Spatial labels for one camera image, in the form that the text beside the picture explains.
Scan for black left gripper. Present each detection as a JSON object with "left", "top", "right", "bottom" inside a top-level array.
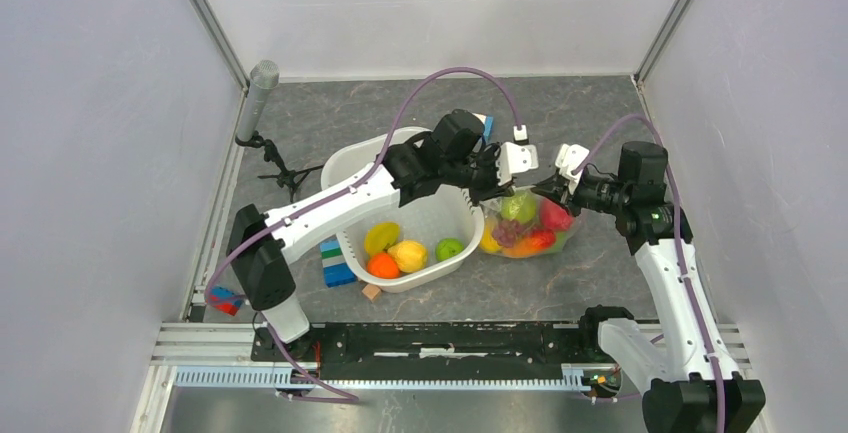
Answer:
[{"left": 441, "top": 141, "right": 517, "bottom": 207}]

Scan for red apple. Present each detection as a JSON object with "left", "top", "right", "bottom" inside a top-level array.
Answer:
[{"left": 538, "top": 198, "right": 574, "bottom": 232}]

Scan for green apple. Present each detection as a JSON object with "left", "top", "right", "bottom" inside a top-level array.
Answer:
[{"left": 500, "top": 190, "right": 537, "bottom": 224}]

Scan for clear dotted zip bag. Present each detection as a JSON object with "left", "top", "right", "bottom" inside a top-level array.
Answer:
[{"left": 481, "top": 188, "right": 582, "bottom": 258}]

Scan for green pear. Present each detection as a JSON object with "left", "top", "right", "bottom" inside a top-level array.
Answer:
[{"left": 552, "top": 231, "right": 572, "bottom": 251}]

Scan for red orange mango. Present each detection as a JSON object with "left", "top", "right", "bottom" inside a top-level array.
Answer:
[{"left": 501, "top": 230, "right": 557, "bottom": 258}]

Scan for red grape bunch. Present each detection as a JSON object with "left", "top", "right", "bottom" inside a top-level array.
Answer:
[{"left": 491, "top": 219, "right": 527, "bottom": 248}]

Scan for yellow apple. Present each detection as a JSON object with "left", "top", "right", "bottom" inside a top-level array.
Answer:
[{"left": 479, "top": 218, "right": 502, "bottom": 254}]

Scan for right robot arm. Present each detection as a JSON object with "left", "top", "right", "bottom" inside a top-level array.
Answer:
[{"left": 532, "top": 141, "right": 766, "bottom": 432}]

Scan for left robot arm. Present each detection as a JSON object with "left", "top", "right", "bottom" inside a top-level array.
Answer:
[{"left": 224, "top": 110, "right": 512, "bottom": 361}]

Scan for white plastic basket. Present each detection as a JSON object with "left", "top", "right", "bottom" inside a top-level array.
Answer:
[{"left": 320, "top": 134, "right": 484, "bottom": 293}]

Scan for white and blue block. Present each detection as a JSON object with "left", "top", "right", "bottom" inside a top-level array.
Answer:
[{"left": 473, "top": 113, "right": 494, "bottom": 144}]

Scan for small green lime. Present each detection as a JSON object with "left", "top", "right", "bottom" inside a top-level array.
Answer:
[{"left": 435, "top": 238, "right": 465, "bottom": 262}]

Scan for yellow bumpy lemon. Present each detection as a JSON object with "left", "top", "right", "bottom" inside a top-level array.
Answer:
[{"left": 387, "top": 240, "right": 428, "bottom": 273}]

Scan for yellow starfruit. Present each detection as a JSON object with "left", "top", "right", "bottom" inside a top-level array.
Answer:
[{"left": 363, "top": 222, "right": 401, "bottom": 258}]

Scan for orange fruit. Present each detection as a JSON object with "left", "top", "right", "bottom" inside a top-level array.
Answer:
[{"left": 366, "top": 252, "right": 401, "bottom": 280}]

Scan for small wooden cube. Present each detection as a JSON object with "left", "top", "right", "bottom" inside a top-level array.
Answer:
[{"left": 362, "top": 284, "right": 383, "bottom": 302}]

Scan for blue green stacked blocks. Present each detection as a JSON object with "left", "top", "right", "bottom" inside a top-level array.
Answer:
[{"left": 319, "top": 240, "right": 357, "bottom": 288}]

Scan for black microphone tripod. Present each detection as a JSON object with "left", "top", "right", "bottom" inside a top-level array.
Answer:
[{"left": 234, "top": 131, "right": 324, "bottom": 203}]

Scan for grey microphone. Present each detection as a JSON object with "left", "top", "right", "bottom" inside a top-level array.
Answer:
[{"left": 235, "top": 60, "right": 280, "bottom": 145}]

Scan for red blue block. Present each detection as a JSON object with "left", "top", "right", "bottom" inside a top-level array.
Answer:
[{"left": 207, "top": 286, "right": 245, "bottom": 317}]

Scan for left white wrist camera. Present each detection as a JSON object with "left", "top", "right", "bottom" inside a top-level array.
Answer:
[{"left": 496, "top": 125, "right": 539, "bottom": 186}]

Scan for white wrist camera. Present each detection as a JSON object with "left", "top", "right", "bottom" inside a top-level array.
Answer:
[
  {"left": 555, "top": 144, "right": 590, "bottom": 194},
  {"left": 496, "top": 125, "right": 539, "bottom": 186}
]

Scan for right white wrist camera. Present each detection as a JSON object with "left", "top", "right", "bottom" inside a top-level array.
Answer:
[{"left": 555, "top": 144, "right": 590, "bottom": 194}]

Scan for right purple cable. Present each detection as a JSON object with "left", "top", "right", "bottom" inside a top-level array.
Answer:
[{"left": 572, "top": 113, "right": 729, "bottom": 433}]

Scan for purple cable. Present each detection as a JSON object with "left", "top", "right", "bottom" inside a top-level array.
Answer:
[
  {"left": 572, "top": 113, "right": 729, "bottom": 433},
  {"left": 203, "top": 66, "right": 530, "bottom": 405}
]

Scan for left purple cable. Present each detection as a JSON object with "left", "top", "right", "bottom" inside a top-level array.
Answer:
[{"left": 203, "top": 66, "right": 530, "bottom": 405}]

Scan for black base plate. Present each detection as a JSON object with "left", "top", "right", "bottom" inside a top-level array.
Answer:
[{"left": 250, "top": 321, "right": 616, "bottom": 381}]

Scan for aluminium rail frame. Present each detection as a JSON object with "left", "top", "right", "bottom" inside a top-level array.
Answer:
[{"left": 137, "top": 321, "right": 750, "bottom": 402}]

